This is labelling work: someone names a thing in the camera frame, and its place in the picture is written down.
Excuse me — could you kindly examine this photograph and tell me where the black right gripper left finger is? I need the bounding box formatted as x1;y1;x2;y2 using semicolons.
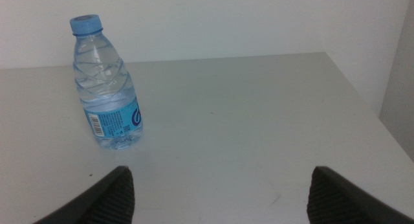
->
32;165;135;224

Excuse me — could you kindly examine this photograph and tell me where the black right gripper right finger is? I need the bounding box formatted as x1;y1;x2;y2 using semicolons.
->
306;166;414;224

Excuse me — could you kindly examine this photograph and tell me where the clear water bottle blue cap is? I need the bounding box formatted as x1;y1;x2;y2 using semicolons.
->
69;14;144;151

